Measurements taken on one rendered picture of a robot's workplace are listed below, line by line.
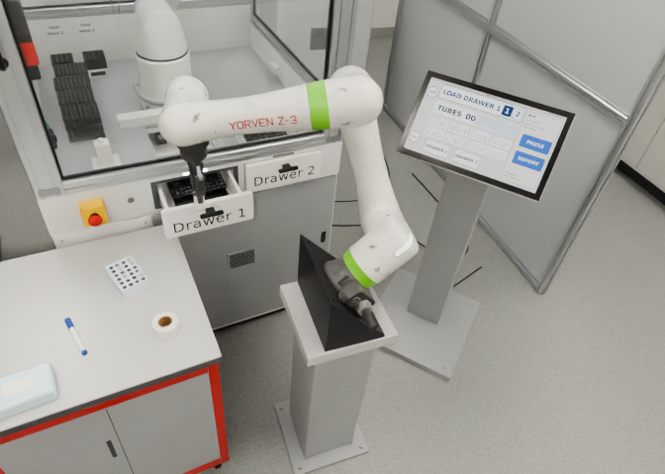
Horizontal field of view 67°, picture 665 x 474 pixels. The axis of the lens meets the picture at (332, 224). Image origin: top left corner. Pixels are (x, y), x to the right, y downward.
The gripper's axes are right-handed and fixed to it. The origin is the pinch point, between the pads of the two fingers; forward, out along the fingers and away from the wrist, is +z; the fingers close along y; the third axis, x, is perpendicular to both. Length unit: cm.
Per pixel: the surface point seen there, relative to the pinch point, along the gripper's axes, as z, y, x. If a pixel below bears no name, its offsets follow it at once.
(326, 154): 6, -17, 52
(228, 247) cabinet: 40.7, -17.5, 12.1
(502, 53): 2, -67, 177
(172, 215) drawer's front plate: 4.5, -1.4, -8.3
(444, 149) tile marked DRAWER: -5, 7, 85
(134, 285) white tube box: 15.8, 12.4, -23.9
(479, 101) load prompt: -20, 4, 98
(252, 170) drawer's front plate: 4.8, -15.6, 22.4
